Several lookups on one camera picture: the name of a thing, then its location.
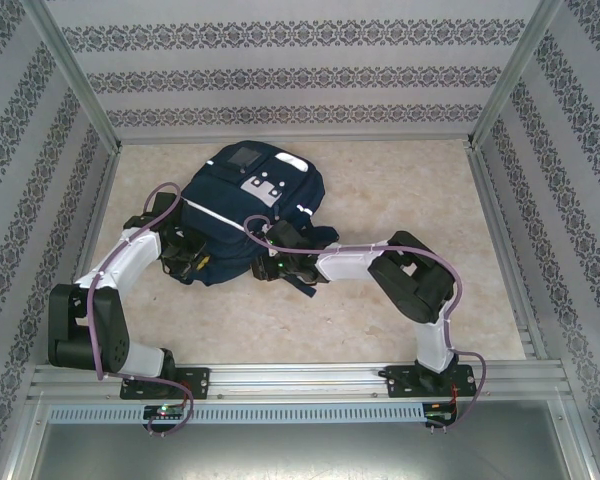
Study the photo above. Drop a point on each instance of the aluminium frame post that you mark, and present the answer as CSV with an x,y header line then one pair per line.
x,y
75,75
513,75

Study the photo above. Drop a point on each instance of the aluminium mounting rail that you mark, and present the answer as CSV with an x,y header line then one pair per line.
x,y
290,380

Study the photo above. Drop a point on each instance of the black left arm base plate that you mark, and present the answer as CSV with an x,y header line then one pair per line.
x,y
197,382

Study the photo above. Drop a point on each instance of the grey metal sheet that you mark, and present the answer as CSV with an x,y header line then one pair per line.
x,y
300,455

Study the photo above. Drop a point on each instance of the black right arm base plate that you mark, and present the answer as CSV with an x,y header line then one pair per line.
x,y
400,382

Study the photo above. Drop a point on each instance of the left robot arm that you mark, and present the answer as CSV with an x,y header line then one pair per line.
x,y
85,330

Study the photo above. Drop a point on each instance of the right circuit board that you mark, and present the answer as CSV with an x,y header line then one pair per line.
x,y
440,412

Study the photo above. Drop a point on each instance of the aluminium table edge rail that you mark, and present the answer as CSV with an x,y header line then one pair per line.
x,y
330,139
94,225
495,210

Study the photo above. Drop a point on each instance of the circuit board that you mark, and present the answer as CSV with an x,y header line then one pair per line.
x,y
440,412
165,411

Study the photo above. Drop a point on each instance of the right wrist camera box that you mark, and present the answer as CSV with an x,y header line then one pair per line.
x,y
266,229

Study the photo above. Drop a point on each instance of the left circuit board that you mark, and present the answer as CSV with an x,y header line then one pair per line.
x,y
165,411

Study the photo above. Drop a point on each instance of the navy blue backpack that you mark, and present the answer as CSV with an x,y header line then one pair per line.
x,y
240,200

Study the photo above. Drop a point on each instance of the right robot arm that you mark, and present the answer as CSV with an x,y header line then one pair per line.
x,y
415,285

